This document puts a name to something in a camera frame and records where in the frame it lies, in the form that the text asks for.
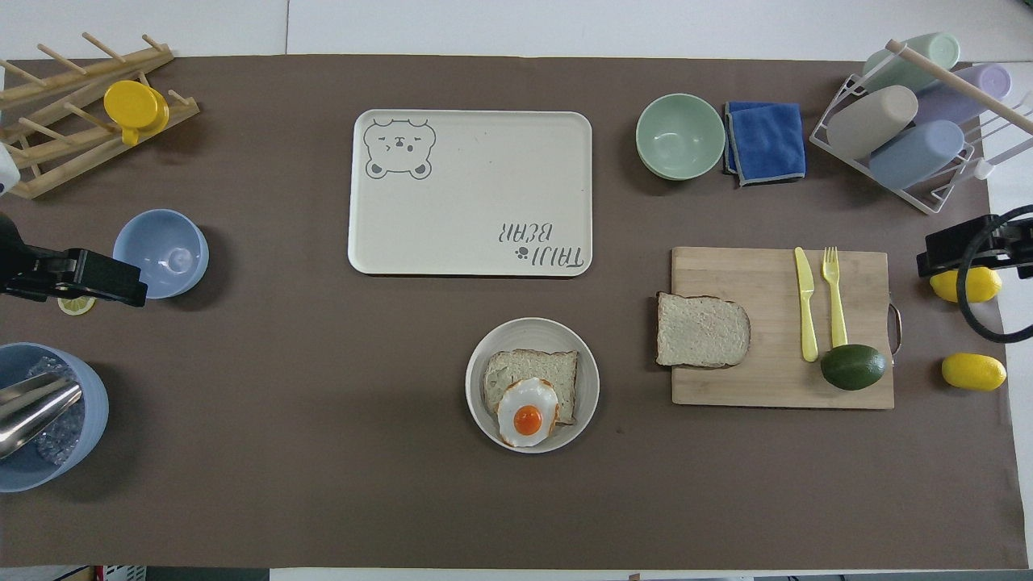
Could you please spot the light purple cup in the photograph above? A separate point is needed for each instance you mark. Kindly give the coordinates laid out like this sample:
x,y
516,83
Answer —
x,y
972,89

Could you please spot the light green cup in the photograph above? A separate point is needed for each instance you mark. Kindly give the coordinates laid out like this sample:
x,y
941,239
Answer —
x,y
908,64

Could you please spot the cream round plate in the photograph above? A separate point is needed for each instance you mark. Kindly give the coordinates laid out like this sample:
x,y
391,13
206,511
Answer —
x,y
492,403

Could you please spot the beige cup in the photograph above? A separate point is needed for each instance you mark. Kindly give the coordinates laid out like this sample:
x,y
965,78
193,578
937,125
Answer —
x,y
871,121

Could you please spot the blue cloth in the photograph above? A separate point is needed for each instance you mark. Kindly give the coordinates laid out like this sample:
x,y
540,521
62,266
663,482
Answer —
x,y
768,141

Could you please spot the yellow lemon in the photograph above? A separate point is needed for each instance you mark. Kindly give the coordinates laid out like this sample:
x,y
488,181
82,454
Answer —
x,y
989,284
973,372

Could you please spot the cream tray with bear print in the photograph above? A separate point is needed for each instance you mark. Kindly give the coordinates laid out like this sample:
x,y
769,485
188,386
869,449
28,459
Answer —
x,y
476,186

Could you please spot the bread slice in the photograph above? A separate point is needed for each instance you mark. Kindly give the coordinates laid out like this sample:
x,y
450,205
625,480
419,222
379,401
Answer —
x,y
524,367
700,331

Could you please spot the light blue cup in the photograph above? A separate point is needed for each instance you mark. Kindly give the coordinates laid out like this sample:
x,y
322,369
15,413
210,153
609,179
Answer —
x,y
916,155

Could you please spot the light green bowl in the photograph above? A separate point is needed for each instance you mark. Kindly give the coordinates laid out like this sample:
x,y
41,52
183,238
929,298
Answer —
x,y
679,135

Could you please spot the wooden cutting board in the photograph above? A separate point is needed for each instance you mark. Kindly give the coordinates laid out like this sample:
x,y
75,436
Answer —
x,y
767,379

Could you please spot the wooden dish rack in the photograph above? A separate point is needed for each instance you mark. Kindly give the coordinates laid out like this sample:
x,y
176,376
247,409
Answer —
x,y
48,153

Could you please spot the clear ice cubes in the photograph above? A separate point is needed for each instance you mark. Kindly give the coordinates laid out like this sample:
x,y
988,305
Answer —
x,y
63,436

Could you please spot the light blue bowl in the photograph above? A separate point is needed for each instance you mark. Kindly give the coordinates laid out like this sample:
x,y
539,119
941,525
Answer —
x,y
165,250

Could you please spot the green avocado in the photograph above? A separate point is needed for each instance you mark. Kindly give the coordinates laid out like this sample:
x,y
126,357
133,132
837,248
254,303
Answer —
x,y
853,367

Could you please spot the yellow plastic knife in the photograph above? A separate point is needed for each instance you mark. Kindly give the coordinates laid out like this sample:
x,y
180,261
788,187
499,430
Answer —
x,y
806,307

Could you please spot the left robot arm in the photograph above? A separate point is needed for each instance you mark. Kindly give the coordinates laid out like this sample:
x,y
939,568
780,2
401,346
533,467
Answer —
x,y
6,173

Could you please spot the yellow plastic fork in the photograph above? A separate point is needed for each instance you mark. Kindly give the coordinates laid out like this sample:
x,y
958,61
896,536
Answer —
x,y
835,307

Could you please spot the lemon slice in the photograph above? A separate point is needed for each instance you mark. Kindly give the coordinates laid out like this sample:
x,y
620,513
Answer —
x,y
75,306

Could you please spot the yellow plastic cup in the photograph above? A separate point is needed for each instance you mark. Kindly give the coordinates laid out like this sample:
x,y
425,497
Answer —
x,y
129,105

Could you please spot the metal scoop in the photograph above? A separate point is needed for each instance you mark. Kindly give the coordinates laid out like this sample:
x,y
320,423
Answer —
x,y
32,407

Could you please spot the fried egg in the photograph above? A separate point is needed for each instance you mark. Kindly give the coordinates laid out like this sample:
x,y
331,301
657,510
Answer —
x,y
528,413

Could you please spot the wooden rod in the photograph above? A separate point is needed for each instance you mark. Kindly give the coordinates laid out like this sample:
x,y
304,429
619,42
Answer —
x,y
960,83

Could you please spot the light blue bucket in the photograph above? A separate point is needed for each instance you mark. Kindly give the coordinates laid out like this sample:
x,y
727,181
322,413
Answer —
x,y
89,428

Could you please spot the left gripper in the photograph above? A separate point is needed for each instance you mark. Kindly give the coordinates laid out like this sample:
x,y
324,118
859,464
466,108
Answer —
x,y
20,270

